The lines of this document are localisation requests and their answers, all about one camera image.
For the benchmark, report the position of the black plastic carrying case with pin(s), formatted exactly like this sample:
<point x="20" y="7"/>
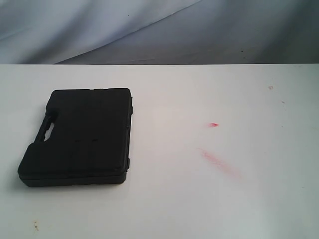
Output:
<point x="84" y="139"/>

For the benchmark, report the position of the grey backdrop cloth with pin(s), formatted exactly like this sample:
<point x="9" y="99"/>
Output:
<point x="159" y="31"/>

